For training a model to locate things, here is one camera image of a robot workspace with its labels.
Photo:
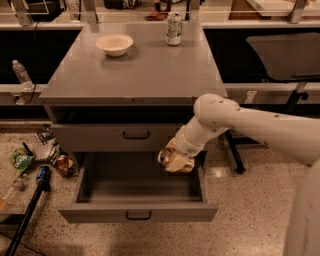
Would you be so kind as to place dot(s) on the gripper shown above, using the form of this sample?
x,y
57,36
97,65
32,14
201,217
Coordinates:
x,y
185,145

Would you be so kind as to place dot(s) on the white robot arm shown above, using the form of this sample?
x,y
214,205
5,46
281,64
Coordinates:
x,y
294,136

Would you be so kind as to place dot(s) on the closed upper grey drawer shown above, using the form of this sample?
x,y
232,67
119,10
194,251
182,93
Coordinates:
x,y
114,137

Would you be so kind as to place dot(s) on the grey drawer cabinet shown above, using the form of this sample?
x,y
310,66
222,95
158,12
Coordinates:
x,y
151,83

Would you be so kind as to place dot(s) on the open lower grey drawer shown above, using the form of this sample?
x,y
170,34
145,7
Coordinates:
x,y
119,187

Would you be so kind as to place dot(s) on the red can on floor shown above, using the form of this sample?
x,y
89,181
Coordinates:
x,y
63,164

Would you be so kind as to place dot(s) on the white paper bowl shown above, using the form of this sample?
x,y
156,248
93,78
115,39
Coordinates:
x,y
114,45

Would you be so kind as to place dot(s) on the black folding stand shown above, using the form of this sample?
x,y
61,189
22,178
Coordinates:
x,y
298,93

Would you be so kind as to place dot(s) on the dark snack packet on floor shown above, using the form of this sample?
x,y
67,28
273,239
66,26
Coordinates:
x,y
45,135

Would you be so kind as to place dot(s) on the black pole with blue grip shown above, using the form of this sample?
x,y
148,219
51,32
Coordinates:
x,y
43,184

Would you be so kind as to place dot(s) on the green chip bag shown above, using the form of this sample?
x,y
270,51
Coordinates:
x,y
21,160

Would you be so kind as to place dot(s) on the clear bottle on floor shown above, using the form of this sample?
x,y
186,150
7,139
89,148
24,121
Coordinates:
x,y
17,186

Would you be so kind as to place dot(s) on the clear plastic water bottle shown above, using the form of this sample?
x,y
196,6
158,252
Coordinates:
x,y
22,75

